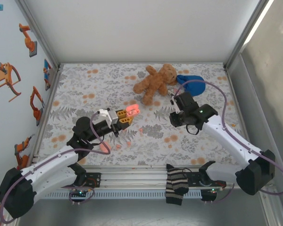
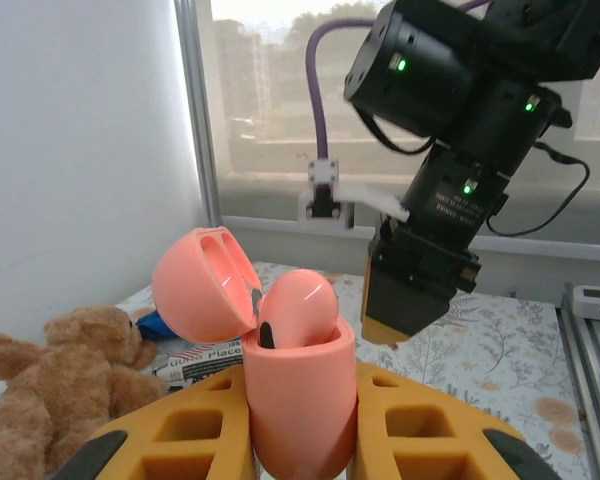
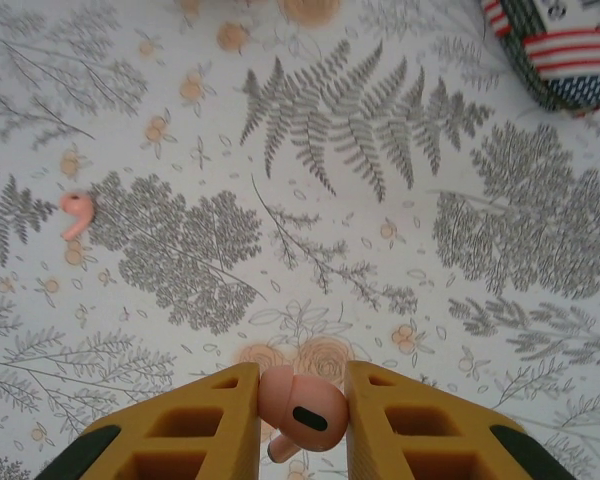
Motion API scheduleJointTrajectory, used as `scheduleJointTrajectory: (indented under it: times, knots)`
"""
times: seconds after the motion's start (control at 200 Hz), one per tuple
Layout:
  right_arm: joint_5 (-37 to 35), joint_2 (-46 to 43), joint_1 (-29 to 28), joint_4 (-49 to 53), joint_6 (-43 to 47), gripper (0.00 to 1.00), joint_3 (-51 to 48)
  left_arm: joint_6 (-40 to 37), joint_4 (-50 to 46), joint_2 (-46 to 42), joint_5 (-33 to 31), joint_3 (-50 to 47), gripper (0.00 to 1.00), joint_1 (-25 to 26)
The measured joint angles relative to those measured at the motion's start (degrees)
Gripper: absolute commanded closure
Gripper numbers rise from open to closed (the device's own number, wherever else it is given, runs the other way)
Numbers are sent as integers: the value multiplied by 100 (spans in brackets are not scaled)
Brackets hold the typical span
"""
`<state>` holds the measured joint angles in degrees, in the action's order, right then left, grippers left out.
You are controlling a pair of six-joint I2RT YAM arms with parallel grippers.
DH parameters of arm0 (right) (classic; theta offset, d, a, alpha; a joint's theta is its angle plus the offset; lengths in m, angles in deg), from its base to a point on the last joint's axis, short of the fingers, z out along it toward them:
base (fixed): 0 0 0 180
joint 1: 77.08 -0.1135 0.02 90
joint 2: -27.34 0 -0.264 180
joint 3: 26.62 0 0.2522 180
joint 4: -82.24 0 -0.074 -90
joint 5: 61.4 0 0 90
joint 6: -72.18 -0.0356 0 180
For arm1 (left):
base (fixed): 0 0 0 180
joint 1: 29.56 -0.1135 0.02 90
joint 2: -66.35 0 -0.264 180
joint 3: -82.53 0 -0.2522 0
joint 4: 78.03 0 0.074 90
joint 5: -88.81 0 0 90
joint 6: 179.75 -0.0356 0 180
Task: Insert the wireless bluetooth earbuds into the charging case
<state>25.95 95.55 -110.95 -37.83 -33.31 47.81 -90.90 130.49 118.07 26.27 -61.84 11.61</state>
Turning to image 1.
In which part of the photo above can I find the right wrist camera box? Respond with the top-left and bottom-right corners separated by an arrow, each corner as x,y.
169,93 -> 182,113

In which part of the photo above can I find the aluminium frame post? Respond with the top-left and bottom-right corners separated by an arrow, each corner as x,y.
15,0 -> 61,69
258,187 -> 283,226
224,0 -> 274,69

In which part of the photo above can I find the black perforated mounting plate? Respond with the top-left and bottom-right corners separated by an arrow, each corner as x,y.
183,171 -> 227,189
83,172 -> 102,188

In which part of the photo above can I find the white slotted cable duct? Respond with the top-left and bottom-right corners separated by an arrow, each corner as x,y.
41,190 -> 202,200

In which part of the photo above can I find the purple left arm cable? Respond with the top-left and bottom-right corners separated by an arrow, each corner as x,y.
0,112 -> 111,224

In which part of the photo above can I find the pink earbud charging case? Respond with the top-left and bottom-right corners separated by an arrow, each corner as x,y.
99,141 -> 112,154
126,105 -> 141,116

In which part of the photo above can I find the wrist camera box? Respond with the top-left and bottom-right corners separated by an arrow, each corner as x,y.
96,108 -> 120,124
169,93 -> 182,113

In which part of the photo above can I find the red white striped packet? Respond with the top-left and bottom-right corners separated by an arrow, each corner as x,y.
167,86 -> 181,96

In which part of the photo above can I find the thin aluminium frame rail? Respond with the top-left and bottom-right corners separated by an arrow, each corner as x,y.
58,61 -> 227,67

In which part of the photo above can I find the floral patterned table mat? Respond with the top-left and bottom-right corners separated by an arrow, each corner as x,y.
39,63 -> 242,167

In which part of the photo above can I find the blue orange machine wall sticker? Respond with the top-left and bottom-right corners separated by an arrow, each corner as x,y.
42,58 -> 53,91

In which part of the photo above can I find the blue knitted cap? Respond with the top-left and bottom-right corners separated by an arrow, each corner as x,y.
176,74 -> 206,97

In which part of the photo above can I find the brown teddy bear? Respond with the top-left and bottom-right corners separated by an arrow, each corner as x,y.
133,63 -> 178,106

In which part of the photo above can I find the black beige striped sock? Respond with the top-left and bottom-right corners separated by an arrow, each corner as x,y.
165,164 -> 189,206

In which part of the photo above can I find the orange grey gripper wall sticker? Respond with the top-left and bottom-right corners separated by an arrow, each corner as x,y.
0,62 -> 22,102

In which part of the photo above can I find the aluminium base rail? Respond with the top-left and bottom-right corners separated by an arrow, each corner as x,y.
61,164 -> 275,190

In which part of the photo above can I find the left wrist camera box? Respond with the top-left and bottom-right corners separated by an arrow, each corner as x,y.
96,108 -> 120,124

